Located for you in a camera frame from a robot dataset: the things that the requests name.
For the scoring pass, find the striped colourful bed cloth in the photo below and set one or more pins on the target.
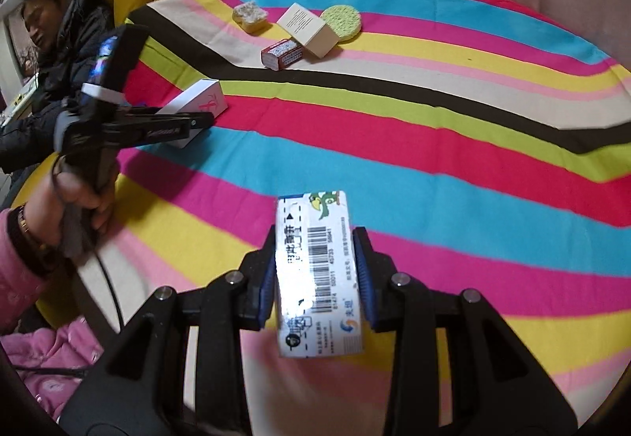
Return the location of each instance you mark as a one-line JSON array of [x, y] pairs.
[[479, 143]]

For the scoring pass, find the person in black jacket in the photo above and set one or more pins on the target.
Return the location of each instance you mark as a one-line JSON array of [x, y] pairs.
[[67, 35]]

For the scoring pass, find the long white box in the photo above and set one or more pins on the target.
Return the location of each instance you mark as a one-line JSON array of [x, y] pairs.
[[203, 96]]

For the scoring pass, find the yellow scrub sponge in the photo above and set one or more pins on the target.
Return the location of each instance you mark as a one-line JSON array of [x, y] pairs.
[[250, 17]]

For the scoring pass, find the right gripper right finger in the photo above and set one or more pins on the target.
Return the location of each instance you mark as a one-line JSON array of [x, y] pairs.
[[392, 300]]

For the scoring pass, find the left pink sleeve forearm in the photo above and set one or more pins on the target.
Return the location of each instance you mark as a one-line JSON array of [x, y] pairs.
[[25, 269]]

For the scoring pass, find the white barcode medicine box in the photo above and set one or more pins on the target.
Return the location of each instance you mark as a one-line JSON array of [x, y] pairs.
[[318, 306]]

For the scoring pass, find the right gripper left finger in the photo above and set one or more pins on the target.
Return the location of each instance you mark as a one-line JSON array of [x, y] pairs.
[[255, 282]]

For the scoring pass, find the red white small box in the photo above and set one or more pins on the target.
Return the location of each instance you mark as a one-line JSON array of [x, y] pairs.
[[281, 54]]

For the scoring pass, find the cream text-printed box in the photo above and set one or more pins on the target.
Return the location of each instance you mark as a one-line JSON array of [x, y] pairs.
[[309, 30]]

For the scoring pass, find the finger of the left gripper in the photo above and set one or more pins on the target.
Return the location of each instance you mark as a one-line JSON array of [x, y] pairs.
[[136, 129], [141, 111]]

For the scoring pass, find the left tracker phone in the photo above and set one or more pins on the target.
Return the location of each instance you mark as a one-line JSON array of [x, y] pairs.
[[117, 56]]

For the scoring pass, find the green round sponge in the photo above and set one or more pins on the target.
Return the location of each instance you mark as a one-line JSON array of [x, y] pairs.
[[344, 20]]

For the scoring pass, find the pink patterned quilt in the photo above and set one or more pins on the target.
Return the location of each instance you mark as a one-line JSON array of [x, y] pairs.
[[46, 357]]

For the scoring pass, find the person left hand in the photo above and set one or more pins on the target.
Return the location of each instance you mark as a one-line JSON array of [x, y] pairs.
[[53, 197]]

